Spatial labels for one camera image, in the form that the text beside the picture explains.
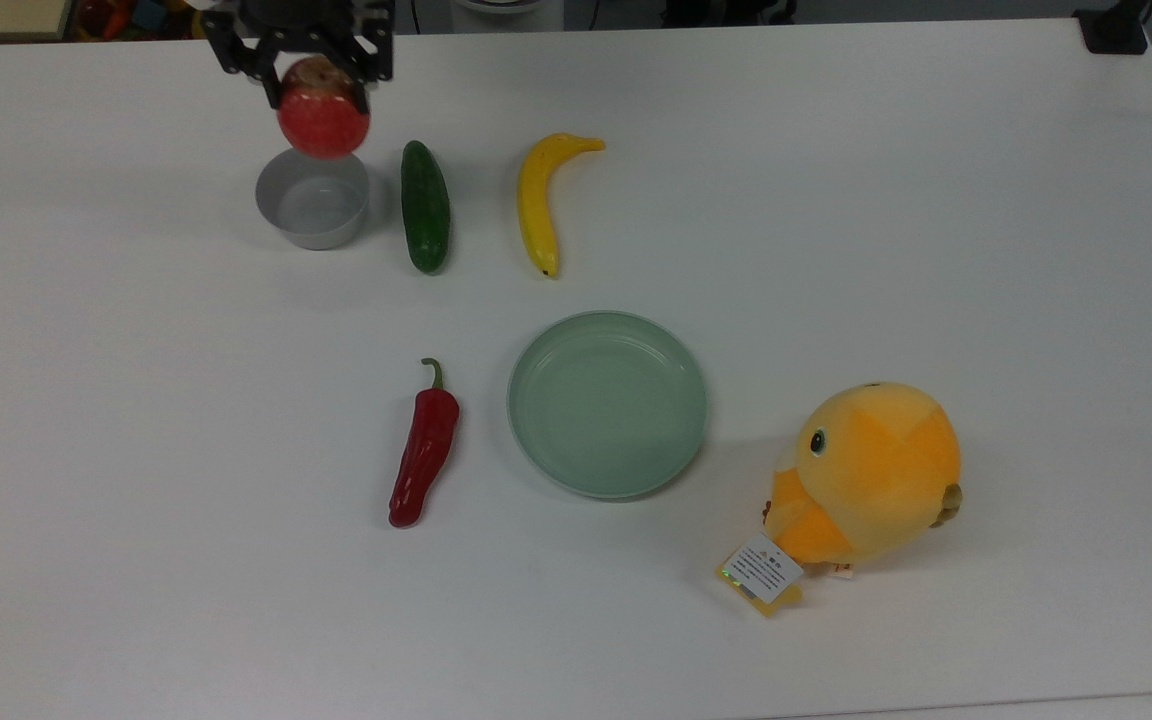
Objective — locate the pale green plate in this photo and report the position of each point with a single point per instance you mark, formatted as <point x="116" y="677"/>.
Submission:
<point x="607" y="404"/>

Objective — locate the white plush hang tag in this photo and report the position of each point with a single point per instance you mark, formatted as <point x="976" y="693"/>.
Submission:
<point x="762" y="572"/>

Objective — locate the colourful toy pile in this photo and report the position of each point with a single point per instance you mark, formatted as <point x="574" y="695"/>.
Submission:
<point x="136" y="15"/>

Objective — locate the black table clamp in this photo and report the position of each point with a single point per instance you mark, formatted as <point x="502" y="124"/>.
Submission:
<point x="1114" y="28"/>

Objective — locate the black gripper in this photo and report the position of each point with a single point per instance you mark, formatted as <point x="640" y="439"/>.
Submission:
<point x="316" y="15"/>

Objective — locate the green cucumber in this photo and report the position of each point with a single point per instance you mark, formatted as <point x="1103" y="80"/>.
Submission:
<point x="425" y="208"/>

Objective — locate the red chili pepper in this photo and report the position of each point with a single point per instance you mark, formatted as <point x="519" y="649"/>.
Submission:
<point x="426" y="450"/>

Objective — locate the yellow plush dinosaur toy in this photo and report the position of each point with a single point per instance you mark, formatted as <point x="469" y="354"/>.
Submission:
<point x="871" y="470"/>

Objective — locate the wooden board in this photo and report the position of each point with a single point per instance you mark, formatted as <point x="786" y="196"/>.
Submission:
<point x="1" y="17"/>

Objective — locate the small grey bowl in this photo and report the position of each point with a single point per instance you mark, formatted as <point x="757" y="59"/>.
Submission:
<point x="314" y="205"/>

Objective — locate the yellow banana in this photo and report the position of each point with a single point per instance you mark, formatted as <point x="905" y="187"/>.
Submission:
<point x="536" y="200"/>

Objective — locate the red apple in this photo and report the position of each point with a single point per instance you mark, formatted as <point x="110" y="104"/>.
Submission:
<point x="324" y="112"/>

